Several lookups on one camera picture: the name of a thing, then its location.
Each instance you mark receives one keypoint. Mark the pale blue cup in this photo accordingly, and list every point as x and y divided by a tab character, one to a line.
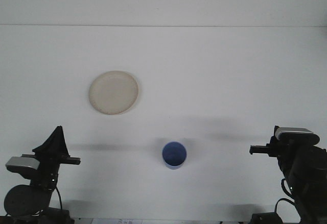
174	155

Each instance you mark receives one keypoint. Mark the pale round plate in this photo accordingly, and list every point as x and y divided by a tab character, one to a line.
113	92

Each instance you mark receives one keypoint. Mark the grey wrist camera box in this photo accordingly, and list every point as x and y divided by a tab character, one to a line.
293	130
21	163

